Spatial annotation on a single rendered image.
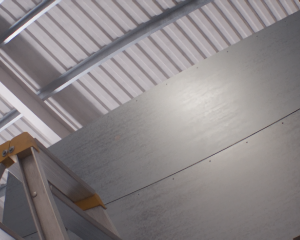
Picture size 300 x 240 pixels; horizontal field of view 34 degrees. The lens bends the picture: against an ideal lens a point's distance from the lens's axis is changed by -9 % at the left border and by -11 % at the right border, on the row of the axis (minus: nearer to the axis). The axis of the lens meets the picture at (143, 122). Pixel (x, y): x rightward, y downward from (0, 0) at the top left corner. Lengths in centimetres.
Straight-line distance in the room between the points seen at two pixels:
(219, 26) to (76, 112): 307
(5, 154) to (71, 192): 27
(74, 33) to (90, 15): 45
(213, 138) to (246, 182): 30
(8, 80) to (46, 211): 775
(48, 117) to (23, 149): 793
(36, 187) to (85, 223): 16
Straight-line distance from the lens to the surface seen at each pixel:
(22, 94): 909
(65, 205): 132
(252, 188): 188
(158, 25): 822
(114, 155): 243
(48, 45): 885
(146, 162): 227
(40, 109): 929
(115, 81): 916
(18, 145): 147
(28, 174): 140
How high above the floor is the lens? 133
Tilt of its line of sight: 44 degrees up
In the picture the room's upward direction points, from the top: 1 degrees counter-clockwise
